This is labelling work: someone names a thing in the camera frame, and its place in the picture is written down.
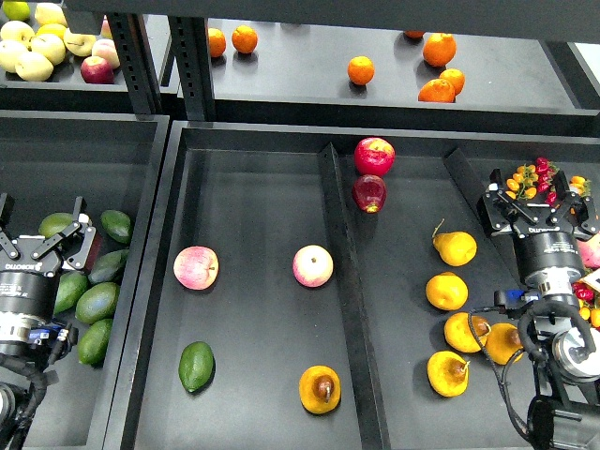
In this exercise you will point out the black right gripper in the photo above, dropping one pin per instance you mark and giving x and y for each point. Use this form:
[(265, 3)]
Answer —
[(544, 239)]

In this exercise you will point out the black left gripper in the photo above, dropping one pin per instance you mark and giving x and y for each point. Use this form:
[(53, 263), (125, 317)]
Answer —
[(32, 265)]

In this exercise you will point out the yellow pear with brown base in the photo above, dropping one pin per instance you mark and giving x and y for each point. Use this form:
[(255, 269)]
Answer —
[(319, 389)]

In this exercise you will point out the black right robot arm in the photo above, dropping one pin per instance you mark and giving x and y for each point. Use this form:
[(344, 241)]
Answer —
[(563, 347)]

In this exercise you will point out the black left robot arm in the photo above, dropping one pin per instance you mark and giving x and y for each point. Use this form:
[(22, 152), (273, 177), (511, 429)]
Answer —
[(32, 339)]

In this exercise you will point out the dark green avocado top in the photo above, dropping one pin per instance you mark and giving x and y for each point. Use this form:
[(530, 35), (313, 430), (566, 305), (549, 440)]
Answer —
[(117, 225)]

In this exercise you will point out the dark green avocado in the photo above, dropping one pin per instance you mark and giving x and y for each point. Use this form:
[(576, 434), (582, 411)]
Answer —
[(110, 267), (117, 225)]

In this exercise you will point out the green avocado under gripper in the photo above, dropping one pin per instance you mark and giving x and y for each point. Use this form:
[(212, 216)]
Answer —
[(72, 285)]

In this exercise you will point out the dark green avocado middle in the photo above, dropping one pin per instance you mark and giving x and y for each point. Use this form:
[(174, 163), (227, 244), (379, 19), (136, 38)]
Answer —
[(110, 267)]

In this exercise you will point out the yellow pear with stem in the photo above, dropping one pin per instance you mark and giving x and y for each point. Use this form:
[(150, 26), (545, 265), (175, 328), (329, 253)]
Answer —
[(455, 248)]

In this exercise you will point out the light green avocado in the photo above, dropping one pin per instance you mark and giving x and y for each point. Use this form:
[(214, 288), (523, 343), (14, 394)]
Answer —
[(98, 303)]

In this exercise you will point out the round yellow pear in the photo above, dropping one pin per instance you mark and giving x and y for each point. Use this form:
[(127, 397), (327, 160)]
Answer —
[(447, 291)]

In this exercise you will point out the green avocado bottom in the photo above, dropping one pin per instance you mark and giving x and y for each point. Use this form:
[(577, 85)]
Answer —
[(93, 344)]

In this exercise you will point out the yellow pear right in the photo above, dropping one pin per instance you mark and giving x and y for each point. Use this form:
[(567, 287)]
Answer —
[(503, 341)]

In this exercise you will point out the yellow pear bottom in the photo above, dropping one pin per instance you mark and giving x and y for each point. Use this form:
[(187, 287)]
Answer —
[(448, 373)]

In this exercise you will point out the orange cherry tomato bunch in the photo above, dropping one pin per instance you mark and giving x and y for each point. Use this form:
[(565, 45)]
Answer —
[(522, 184)]

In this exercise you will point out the red cherry tomato bunch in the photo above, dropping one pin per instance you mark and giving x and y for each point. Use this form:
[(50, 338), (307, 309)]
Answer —
[(546, 170)]

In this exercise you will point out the orange tomato bunch right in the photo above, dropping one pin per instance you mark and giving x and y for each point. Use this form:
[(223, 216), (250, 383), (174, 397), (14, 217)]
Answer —
[(581, 185)]

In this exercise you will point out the pink apple right edge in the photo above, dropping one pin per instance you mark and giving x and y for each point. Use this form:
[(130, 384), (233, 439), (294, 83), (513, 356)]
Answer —
[(589, 252)]

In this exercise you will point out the black upper left shelf tray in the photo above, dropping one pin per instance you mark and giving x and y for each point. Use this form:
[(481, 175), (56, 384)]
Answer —
[(66, 91)]

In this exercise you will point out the small orange right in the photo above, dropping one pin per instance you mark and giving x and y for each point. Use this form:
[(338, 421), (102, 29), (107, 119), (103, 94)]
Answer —
[(454, 76)]

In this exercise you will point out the orange at shelf front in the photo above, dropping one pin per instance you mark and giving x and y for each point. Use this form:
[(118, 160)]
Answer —
[(437, 90)]

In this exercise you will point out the mixed cherry tomatoes lower right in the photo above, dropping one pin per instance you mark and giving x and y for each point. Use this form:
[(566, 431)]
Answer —
[(588, 300)]

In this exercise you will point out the yellow apple front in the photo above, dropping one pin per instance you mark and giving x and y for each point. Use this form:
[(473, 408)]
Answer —
[(33, 67)]

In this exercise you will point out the red apple on shelf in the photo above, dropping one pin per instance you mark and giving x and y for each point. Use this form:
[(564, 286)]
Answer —
[(97, 70)]

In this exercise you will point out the bright red apple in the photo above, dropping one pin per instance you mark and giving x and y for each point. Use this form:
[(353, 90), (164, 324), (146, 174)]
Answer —
[(374, 156)]

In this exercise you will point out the yellow apple middle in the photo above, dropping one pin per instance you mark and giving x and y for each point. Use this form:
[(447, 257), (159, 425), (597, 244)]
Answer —
[(50, 46)]

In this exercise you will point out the dark red apple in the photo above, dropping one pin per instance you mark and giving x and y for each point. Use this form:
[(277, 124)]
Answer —
[(369, 192)]

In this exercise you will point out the yellow apple left edge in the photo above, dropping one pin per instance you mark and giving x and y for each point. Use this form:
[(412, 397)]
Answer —
[(10, 51)]

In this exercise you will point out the large orange on shelf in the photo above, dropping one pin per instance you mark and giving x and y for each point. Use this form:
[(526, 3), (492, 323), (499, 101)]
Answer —
[(439, 49)]

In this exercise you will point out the pink apple left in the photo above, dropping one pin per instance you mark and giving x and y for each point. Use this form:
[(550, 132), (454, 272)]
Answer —
[(196, 267)]

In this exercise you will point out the yellow apple with stem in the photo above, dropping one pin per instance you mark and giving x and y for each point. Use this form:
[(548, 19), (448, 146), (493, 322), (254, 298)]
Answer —
[(79, 44)]

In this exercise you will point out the pale pink apple on shelf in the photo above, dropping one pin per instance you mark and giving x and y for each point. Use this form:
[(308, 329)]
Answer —
[(105, 48)]

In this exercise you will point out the orange partly hidden top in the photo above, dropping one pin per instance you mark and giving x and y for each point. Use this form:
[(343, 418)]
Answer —
[(414, 34)]

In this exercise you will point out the black shelf post left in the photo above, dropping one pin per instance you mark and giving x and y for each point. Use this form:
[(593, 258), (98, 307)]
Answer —
[(136, 62)]

